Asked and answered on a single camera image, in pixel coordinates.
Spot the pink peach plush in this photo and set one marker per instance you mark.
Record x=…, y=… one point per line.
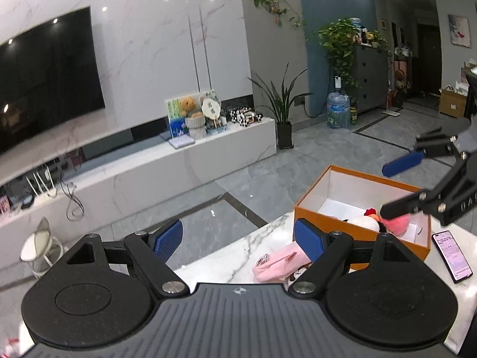
x=398, y=226

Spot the bushy pothos plant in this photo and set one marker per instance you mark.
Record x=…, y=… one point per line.
x=341, y=41

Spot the orange cardboard box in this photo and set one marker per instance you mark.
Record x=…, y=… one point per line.
x=357, y=190

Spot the black wall television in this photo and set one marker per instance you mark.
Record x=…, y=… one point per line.
x=48, y=78

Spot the brown teddy bear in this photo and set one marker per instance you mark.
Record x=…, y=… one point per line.
x=187, y=106

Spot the brown cardboard box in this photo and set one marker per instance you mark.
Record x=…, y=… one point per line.
x=452, y=102

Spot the yellow jar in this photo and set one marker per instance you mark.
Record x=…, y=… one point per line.
x=353, y=116

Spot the white marble television cabinet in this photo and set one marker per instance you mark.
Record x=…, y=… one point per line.
x=149, y=179

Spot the pink cloth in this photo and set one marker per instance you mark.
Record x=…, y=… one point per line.
x=275, y=264

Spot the white knitted basket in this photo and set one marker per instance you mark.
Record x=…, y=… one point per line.
x=195, y=126

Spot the white router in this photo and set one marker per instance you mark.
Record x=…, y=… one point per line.
x=43, y=190

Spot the hanging vine plant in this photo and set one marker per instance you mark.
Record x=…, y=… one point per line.
x=275, y=3

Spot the grey drawer cabinet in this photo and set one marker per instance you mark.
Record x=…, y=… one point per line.
x=370, y=78

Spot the wall socket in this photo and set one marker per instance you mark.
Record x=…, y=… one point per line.
x=299, y=101

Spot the bottles on cabinet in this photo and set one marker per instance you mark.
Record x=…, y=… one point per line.
x=363, y=33

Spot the grey notebook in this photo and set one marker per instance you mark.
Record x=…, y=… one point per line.
x=181, y=142

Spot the large blue water bottle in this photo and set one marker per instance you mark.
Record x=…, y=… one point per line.
x=338, y=110

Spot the cluttered storage shelf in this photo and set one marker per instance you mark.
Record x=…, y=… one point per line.
x=401, y=78

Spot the white floor scale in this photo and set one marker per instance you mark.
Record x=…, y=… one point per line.
x=391, y=112

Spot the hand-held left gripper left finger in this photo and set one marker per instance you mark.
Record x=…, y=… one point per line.
x=167, y=238

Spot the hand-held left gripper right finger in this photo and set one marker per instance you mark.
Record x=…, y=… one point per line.
x=308, y=240

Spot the black and white checkered toy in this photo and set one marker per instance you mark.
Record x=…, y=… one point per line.
x=242, y=116

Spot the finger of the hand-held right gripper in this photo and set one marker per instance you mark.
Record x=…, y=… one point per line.
x=402, y=163
x=402, y=205

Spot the white round chair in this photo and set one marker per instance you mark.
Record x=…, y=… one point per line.
x=37, y=246

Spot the potted long-leaf plant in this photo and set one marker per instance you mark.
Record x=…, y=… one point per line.
x=285, y=119

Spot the round paper fan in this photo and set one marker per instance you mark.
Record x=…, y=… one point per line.
x=211, y=108

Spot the black smartphone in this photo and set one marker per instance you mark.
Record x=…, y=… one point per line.
x=452, y=255

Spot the wall painting with red flowers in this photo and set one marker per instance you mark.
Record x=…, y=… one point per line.
x=459, y=31

